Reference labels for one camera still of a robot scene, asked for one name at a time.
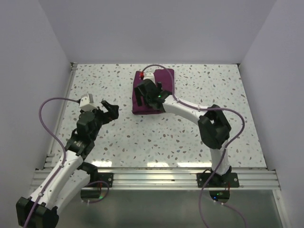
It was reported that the purple surgical cloth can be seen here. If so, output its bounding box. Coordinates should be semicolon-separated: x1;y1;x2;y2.
132;69;173;115

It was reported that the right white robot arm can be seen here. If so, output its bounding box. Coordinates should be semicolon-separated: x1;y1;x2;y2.
133;79;231;187

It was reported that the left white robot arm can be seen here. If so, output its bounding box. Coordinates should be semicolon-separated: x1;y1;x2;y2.
16;100;119;228

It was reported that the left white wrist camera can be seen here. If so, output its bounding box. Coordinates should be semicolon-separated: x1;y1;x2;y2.
79;94;95;112

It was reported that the aluminium left side rail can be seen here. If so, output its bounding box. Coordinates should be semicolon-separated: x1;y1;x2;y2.
43;62;78;170

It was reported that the aluminium rail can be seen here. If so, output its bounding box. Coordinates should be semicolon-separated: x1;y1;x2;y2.
30;167;278;190
43;62;78;170

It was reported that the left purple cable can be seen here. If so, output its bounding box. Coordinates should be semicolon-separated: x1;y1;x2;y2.
22;97;110;228

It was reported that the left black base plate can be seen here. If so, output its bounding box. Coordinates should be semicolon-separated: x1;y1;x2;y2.
93;172;114;188

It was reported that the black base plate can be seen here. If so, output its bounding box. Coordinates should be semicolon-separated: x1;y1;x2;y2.
93;172;114;188
196;172;240;188

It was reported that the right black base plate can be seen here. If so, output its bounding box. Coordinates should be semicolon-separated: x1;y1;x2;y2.
196;172;240;188

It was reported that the aluminium front rail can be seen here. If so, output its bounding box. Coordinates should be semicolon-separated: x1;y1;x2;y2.
30;167;278;190

